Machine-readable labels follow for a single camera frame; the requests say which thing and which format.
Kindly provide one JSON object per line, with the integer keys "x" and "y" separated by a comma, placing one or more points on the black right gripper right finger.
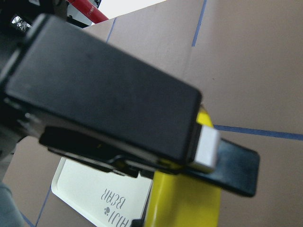
{"x": 236, "y": 168}

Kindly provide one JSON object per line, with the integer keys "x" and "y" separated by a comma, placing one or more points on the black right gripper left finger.
{"x": 89, "y": 101}

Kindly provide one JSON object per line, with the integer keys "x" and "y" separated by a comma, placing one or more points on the yellow banana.
{"x": 182, "y": 201}

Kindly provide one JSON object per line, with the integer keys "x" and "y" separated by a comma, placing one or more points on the red bottle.
{"x": 88, "y": 10}

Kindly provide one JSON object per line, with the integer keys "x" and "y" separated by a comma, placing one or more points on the white bear tray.
{"x": 104, "y": 199}

